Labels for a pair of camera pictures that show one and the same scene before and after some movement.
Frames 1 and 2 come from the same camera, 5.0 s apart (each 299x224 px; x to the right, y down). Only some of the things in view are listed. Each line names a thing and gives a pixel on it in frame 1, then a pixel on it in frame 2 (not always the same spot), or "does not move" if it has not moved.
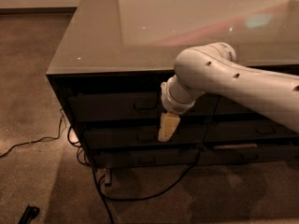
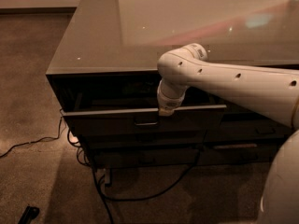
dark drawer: x=137 y=107 → x=192 y=120
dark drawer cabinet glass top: x=124 y=41 does not move
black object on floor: x=30 y=214 does not move
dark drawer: x=116 y=159 does not move
